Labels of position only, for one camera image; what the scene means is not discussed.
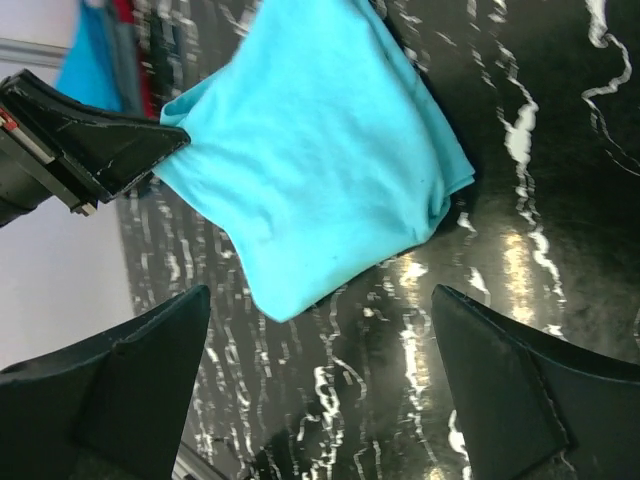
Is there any folded red t shirt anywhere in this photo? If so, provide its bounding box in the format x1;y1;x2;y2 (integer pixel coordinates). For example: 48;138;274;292
114;0;160;119

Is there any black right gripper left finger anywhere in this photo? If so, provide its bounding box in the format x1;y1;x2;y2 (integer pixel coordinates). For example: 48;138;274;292
1;285;210;479

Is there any folded grey t shirt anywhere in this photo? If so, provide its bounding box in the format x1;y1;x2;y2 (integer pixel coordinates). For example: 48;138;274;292
104;1;144;116

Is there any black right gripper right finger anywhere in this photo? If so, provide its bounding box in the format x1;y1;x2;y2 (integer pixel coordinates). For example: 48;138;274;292
431;285;639;479

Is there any light blue t shirt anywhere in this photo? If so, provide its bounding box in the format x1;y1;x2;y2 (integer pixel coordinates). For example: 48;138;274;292
154;1;474;322

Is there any folded blue t shirt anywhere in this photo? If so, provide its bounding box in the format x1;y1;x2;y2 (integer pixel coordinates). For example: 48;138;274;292
55;1;122;112

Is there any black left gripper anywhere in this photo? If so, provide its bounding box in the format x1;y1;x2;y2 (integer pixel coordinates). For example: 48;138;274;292
1;70;190;225

